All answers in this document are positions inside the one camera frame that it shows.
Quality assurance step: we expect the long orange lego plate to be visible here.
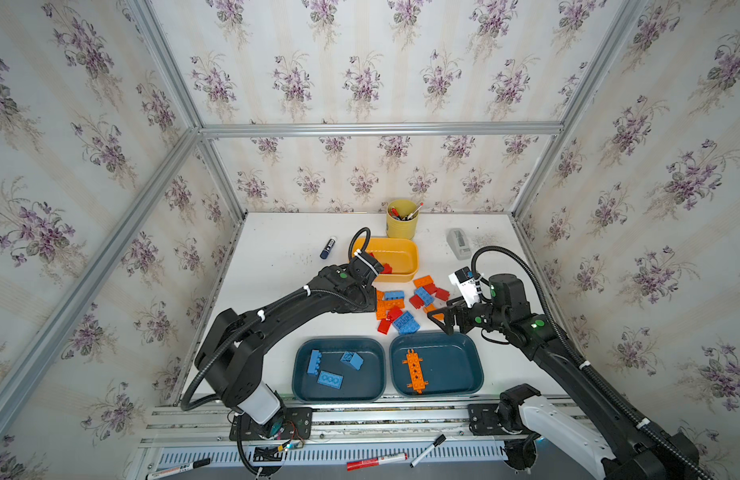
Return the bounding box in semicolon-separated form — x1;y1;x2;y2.
403;349;428;395

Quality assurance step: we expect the blue sloped lego brick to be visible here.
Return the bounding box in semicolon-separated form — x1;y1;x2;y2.
340;352;364;371

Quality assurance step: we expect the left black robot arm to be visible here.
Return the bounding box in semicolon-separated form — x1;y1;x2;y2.
180;227;383;428

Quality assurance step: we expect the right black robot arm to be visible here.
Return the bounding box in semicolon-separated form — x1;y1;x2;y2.
428;246;709;479

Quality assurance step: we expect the orange curved lego piece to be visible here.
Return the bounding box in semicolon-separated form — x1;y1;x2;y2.
423;304;444;322

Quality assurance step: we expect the blue long lego brick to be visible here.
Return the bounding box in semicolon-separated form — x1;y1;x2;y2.
415;287;434;307

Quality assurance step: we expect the red lego right panel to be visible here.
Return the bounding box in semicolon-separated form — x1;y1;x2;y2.
423;283;438;295

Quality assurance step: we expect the red lego left panel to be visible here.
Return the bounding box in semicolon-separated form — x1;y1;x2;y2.
409;295;425;309

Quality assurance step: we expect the orange lego brick pair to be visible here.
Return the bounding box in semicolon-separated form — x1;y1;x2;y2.
376;290;405;320

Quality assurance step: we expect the orange flat lego top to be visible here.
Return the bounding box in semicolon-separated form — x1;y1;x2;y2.
413;275;434;288

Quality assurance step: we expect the large blue lego block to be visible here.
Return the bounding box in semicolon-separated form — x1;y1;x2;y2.
393;311;420;335

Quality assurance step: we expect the right teal plastic bin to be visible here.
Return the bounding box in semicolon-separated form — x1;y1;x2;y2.
389;331;485;397

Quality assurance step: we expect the teal plastic bin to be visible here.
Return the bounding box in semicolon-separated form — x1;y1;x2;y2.
292;337;386;403
389;331;485;397

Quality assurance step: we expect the blue glue stick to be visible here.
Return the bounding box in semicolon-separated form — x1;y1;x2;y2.
320;236;336;260

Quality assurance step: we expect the red lego brick small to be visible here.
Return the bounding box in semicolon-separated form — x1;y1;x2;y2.
378;319;393;335

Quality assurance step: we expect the yellow plastic bin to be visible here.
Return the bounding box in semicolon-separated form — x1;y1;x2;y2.
351;237;420;283

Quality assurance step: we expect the grey stapler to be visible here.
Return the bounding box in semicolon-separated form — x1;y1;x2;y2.
446;228;472;260

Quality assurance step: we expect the left teal plastic bin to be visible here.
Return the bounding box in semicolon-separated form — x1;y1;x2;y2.
292;337;386;403

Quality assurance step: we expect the yellow pen cup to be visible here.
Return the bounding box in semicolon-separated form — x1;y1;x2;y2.
386;199;421;240

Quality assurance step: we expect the black white marker pen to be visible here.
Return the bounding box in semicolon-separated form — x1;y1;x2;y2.
410;434;447;468

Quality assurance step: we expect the red marker pen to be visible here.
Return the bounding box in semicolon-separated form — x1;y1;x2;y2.
346;452;408;472

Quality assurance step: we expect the black marker at left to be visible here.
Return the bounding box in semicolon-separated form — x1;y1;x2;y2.
146;458;212;480

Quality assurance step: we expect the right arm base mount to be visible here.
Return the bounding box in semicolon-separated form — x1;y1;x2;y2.
467;383;541;436

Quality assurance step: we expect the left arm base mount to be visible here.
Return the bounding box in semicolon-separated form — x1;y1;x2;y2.
229;407;314;442

